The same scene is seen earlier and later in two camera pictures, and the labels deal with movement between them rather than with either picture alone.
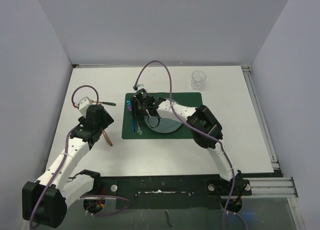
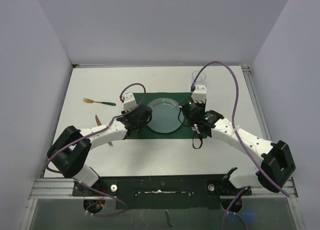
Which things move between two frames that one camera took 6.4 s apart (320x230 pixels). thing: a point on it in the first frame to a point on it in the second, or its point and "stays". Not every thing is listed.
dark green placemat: [135, 127] stays
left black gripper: [106, 120] to [125, 115]
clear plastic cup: [198, 77] stays
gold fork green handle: [107, 103] stays
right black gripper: [135, 112] to [203, 105]
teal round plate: [160, 125] stays
